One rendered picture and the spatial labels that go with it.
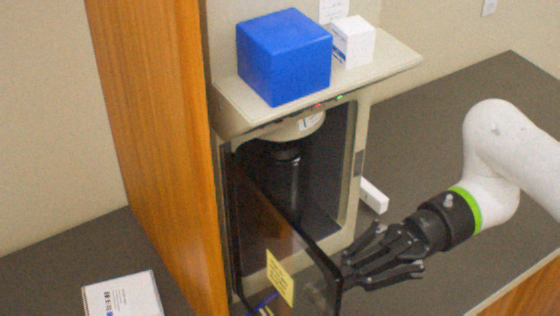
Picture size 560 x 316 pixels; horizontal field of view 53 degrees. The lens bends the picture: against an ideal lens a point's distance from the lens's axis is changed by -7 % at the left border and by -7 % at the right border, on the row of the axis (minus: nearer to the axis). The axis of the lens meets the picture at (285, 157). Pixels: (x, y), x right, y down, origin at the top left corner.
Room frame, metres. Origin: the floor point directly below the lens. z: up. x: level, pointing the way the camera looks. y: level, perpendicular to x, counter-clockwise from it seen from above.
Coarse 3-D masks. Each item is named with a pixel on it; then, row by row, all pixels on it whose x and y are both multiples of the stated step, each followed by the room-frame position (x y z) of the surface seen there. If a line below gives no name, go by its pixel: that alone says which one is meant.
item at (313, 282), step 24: (240, 168) 0.67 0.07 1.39; (240, 192) 0.68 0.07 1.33; (264, 192) 0.62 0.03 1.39; (240, 216) 0.68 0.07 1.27; (264, 216) 0.61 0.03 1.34; (288, 216) 0.57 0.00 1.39; (240, 240) 0.69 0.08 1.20; (264, 240) 0.62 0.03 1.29; (288, 240) 0.56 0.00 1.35; (240, 264) 0.69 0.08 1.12; (264, 264) 0.62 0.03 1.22; (288, 264) 0.56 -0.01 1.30; (312, 264) 0.51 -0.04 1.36; (240, 288) 0.70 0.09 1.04; (264, 288) 0.62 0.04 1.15; (312, 288) 0.51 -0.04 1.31; (336, 288) 0.46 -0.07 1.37; (288, 312) 0.56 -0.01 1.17; (312, 312) 0.50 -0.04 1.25; (336, 312) 0.46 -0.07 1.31
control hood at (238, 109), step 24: (384, 48) 0.83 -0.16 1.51; (408, 48) 0.83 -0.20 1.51; (336, 72) 0.75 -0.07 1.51; (360, 72) 0.76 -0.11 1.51; (384, 72) 0.76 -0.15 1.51; (216, 96) 0.72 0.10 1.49; (240, 96) 0.69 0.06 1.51; (312, 96) 0.69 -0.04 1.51; (216, 120) 0.72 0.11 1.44; (240, 120) 0.65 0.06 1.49; (264, 120) 0.64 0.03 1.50
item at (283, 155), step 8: (264, 144) 0.88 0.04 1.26; (272, 144) 0.88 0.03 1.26; (280, 144) 0.88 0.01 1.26; (288, 144) 0.88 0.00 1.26; (296, 144) 0.88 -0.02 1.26; (264, 152) 0.87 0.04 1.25; (272, 152) 0.86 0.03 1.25; (280, 152) 0.86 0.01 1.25; (288, 152) 0.87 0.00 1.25; (296, 152) 0.87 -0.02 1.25
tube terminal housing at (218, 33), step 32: (224, 0) 0.74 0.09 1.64; (256, 0) 0.77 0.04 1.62; (288, 0) 0.80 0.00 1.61; (352, 0) 0.87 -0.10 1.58; (224, 32) 0.74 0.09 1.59; (224, 64) 0.74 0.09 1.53; (352, 96) 0.88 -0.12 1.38; (352, 128) 0.92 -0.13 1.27; (352, 160) 0.89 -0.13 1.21; (352, 192) 0.89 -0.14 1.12; (224, 224) 0.73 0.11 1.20; (352, 224) 0.90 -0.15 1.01; (224, 256) 0.74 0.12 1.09
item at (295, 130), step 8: (320, 112) 0.88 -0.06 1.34; (304, 120) 0.85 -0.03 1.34; (312, 120) 0.86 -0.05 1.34; (320, 120) 0.87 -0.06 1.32; (280, 128) 0.83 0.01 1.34; (288, 128) 0.83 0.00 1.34; (296, 128) 0.84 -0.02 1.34; (304, 128) 0.84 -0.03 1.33; (312, 128) 0.85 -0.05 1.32; (264, 136) 0.83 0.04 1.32; (272, 136) 0.82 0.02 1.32; (280, 136) 0.82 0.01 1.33; (288, 136) 0.83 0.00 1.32; (296, 136) 0.83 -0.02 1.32
